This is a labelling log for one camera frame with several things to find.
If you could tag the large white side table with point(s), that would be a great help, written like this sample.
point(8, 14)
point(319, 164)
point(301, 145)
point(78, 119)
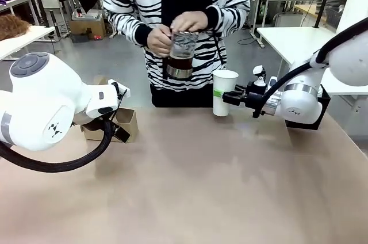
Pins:
point(293, 42)

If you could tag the brown cardboard cup carrier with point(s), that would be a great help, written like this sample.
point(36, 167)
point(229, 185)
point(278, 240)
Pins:
point(126, 123)

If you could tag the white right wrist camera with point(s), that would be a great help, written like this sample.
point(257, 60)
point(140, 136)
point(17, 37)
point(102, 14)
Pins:
point(259, 74)

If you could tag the cardboard box with grey top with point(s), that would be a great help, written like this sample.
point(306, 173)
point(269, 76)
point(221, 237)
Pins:
point(89, 25)

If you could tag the person's right forearm striped sleeve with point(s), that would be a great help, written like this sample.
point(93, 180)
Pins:
point(126, 23)

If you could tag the person's left hand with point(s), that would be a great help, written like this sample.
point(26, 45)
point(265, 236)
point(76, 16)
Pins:
point(189, 21)

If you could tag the white table with wig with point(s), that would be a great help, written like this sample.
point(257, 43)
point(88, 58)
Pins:
point(26, 42)

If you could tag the brown hair wig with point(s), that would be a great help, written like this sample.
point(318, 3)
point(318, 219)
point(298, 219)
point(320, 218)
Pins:
point(13, 26)

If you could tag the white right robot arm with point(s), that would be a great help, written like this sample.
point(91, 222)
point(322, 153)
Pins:
point(299, 106)

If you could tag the person's left forearm striped sleeve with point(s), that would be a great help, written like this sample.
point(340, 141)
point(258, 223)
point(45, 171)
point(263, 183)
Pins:
point(230, 19)

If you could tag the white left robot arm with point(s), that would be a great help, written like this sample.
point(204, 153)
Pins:
point(43, 97)

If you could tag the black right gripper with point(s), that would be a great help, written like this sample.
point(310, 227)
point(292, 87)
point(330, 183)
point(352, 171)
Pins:
point(254, 95)

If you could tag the white paper cup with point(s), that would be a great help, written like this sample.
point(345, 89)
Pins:
point(225, 81)

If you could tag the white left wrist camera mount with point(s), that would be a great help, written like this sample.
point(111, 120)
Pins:
point(122, 88)

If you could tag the person's right hand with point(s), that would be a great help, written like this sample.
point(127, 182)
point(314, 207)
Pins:
point(159, 41)

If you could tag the glass pitcher with dark drink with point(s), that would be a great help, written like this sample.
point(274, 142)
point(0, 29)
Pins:
point(179, 67)

